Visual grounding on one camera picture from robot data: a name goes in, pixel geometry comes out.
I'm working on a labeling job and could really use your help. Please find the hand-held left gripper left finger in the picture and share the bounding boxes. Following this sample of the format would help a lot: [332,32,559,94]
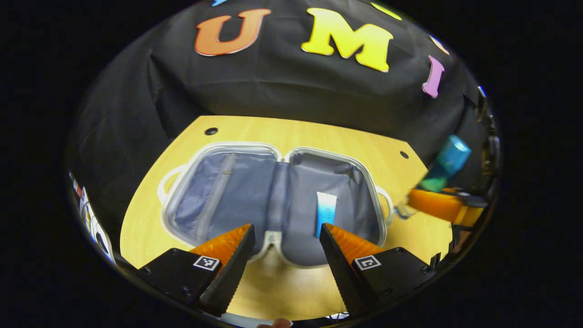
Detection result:
[137,223,256,318]

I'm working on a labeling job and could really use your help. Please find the white printed board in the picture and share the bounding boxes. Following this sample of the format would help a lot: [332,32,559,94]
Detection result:
[68,171,115,263]

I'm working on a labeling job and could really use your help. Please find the green bottle with blue cap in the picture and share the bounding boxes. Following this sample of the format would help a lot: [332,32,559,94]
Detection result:
[395,134,472,220]

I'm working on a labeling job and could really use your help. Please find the blue and white tube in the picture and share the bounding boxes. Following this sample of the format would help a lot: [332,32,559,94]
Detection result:
[315,191,338,239]

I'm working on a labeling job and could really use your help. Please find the black backdrop cloth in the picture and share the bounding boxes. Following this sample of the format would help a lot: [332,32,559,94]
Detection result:
[68,0,499,228]

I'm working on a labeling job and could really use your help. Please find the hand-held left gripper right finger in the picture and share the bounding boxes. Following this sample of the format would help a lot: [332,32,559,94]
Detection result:
[319,223,440,318]

